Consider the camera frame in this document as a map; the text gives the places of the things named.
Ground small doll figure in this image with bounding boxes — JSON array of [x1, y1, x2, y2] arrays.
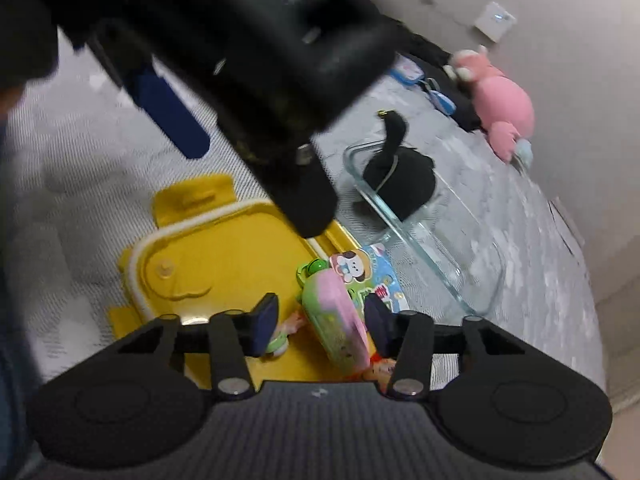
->
[[265, 309, 306, 359]]

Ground blue toy mouse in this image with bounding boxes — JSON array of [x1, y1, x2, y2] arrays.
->
[[424, 78, 457, 117]]

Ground yellow plastic container lid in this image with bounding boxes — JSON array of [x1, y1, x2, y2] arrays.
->
[[108, 174, 364, 386]]

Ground black clothing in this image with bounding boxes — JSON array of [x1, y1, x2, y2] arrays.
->
[[384, 16, 480, 132]]

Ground grey patterned mattress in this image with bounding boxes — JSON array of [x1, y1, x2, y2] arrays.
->
[[1, 41, 605, 384]]

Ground clear glass container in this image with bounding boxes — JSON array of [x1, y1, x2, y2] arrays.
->
[[338, 141, 506, 324]]

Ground blue white toy tablet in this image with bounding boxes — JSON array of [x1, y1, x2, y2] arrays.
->
[[390, 54, 424, 86]]

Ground cartoon sticker booklet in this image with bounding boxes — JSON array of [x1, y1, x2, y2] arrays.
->
[[329, 244, 409, 318]]

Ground pink plush toy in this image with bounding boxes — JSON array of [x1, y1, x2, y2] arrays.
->
[[444, 46, 535, 164]]

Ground paper sheets on bed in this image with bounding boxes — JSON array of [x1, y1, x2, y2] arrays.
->
[[549, 196, 586, 247]]

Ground white wall device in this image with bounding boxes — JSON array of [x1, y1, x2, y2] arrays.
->
[[473, 1, 518, 44]]

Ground green pink pencil case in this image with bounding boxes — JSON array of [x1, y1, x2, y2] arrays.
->
[[296, 259, 371, 376]]

